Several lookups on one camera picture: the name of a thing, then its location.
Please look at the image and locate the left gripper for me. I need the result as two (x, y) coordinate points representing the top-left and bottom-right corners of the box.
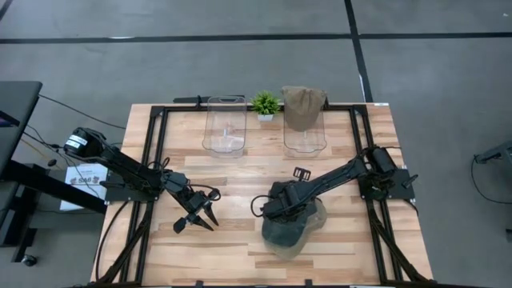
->
(173, 187), (222, 234)

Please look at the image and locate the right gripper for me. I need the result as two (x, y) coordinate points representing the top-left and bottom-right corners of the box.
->
(262, 166), (318, 220)

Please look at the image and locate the beige corduroy cap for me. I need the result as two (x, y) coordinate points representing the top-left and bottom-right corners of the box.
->
(271, 199), (328, 260)
(280, 85), (327, 133)

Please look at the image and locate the clear plastic bin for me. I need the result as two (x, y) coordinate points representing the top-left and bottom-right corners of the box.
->
(282, 99), (328, 159)
(202, 94), (248, 159)

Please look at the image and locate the small plant in white pot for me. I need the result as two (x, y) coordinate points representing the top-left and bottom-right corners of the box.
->
(250, 90), (282, 122)

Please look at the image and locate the white printed box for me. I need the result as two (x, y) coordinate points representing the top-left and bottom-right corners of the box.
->
(59, 162), (109, 212)

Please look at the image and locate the black desk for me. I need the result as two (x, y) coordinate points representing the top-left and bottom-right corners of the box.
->
(0, 81), (108, 263)

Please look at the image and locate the grey stand leg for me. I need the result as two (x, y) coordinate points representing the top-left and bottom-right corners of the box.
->
(474, 139), (512, 165)

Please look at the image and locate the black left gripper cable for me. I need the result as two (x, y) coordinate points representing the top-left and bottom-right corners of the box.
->
(186, 182), (222, 202)

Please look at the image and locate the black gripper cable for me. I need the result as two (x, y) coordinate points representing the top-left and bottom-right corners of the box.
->
(186, 182), (222, 202)
(250, 194), (281, 219)

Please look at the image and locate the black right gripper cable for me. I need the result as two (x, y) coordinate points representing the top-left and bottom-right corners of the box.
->
(250, 194), (281, 219)

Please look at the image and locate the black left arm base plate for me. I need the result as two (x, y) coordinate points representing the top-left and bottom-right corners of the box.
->
(104, 170), (161, 202)

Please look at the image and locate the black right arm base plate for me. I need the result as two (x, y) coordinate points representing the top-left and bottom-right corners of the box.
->
(358, 167), (417, 201)

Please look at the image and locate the black aluminium rig frame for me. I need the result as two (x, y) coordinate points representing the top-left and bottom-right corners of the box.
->
(94, 102), (435, 288)

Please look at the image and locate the black looped floor cable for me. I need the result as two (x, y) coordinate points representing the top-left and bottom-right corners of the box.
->
(470, 155), (512, 206)

